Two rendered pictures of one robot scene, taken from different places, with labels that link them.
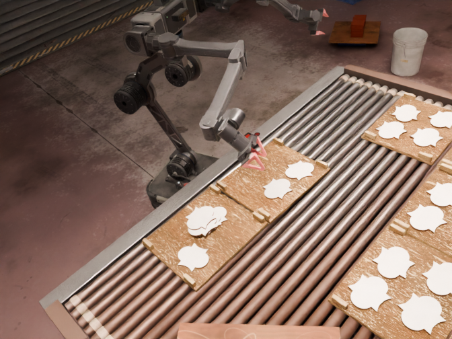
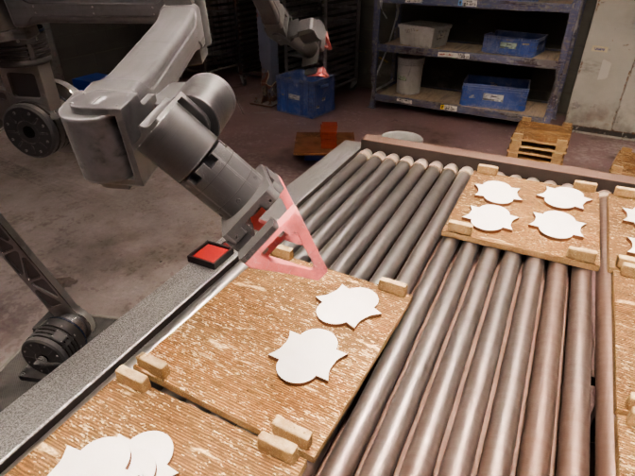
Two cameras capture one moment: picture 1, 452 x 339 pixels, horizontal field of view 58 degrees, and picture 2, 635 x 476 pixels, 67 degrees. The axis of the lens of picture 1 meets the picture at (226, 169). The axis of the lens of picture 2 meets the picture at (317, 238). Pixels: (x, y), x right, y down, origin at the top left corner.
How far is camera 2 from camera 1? 1.02 m
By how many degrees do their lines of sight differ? 23
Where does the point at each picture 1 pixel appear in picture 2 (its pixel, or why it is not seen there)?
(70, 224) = not seen: outside the picture
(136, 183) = not seen: outside the picture
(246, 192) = (226, 376)
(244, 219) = (233, 462)
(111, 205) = not seen: outside the picture
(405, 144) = (530, 239)
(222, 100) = (150, 63)
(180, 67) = (42, 110)
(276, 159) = (285, 286)
